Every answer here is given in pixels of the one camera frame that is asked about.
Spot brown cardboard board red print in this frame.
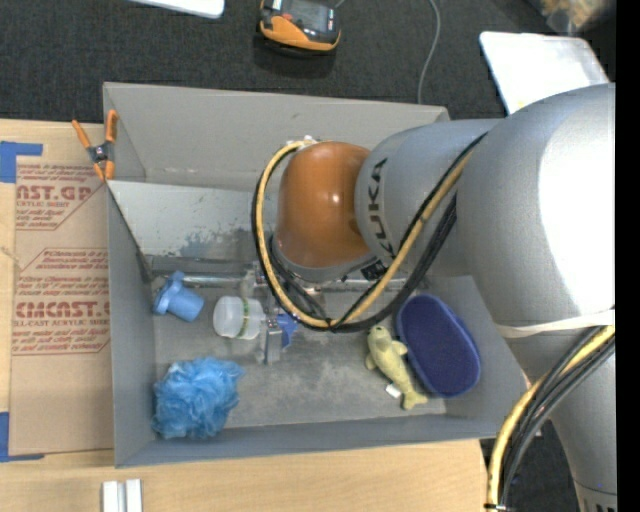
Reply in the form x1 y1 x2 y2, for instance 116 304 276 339
0 118 117 459

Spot blue mesh bath pouf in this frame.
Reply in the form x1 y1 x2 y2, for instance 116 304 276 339
150 356 247 442

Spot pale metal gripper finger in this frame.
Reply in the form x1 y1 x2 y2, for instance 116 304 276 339
262 326 284 366

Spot white plastic jar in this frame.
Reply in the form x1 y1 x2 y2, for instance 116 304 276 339
212 295 267 342

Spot yellow toy fish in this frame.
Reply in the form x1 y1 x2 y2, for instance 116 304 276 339
364 324 431 412

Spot grey metal bin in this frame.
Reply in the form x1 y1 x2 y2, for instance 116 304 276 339
102 82 531 469

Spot black cylinder on white bracket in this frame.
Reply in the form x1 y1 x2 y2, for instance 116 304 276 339
359 259 389 282

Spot light blue plastic cup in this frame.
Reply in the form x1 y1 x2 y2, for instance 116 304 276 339
151 270 206 323

